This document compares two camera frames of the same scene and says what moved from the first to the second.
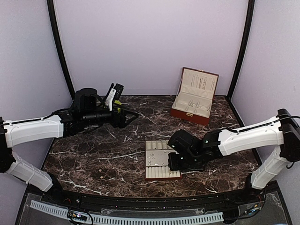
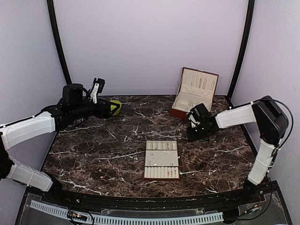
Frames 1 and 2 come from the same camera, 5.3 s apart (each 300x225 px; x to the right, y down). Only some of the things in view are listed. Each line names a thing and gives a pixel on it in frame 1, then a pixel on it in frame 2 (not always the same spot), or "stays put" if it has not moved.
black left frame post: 52,11 stays put
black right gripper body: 187,161 to 200,133
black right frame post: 244,45 stays put
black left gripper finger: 129,117 to 117,105
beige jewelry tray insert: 157,153 stays put
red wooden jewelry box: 194,101 stays put
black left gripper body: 116,122 to 99,113
